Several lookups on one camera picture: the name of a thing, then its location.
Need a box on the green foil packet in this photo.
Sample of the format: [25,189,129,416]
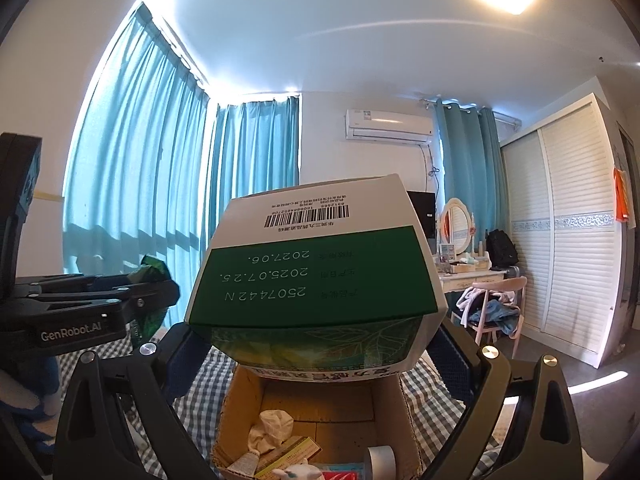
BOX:
[126,254,174,349]

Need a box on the black wall television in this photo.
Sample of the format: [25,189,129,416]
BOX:
[406,190,437,239]

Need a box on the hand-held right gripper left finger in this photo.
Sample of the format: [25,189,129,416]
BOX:
[52,324,216,480]

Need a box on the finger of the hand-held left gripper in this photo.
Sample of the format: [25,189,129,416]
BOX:
[15,273,132,297]
[20,279,181,330]

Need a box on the white slatted wardrobe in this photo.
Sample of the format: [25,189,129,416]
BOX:
[499,91,622,367]

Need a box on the pile of clothes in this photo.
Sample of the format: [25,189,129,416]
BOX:
[454,286,522,337]

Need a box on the person's left forearm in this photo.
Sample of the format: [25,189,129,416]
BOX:
[0,355,62,442]

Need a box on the white air conditioner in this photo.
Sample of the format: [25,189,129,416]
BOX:
[343,108,434,145]

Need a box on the wooden chair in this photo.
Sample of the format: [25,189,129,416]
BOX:
[451,275,529,359]

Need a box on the yellow printed packet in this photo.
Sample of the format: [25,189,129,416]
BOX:
[254,435,322,477]

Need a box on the green and white medicine box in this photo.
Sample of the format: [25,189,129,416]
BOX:
[184,174,447,377]

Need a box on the oval white mirror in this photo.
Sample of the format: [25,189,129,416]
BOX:
[437,197,474,262]

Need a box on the wide teal curtain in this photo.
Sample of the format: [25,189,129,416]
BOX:
[61,1,212,332]

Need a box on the grey tape roll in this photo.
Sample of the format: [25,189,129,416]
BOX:
[361,444,397,480]

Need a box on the narrow teal curtain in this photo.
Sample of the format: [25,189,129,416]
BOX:
[431,96,504,242]

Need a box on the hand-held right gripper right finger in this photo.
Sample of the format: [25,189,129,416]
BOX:
[425,321,586,480]

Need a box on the white figurine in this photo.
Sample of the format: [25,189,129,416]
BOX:
[271,462,322,480]

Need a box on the teal corner curtain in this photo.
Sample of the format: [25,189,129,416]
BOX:
[201,94,302,243]

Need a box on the cardboard box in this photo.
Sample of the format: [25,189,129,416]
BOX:
[211,364,422,480]

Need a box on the crumpled beige tissue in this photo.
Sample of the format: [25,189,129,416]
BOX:
[246,409,297,462]

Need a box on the black backpack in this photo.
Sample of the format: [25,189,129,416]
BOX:
[485,228,520,269]

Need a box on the orange hanging cloth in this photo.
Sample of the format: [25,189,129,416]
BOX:
[613,168,633,223]

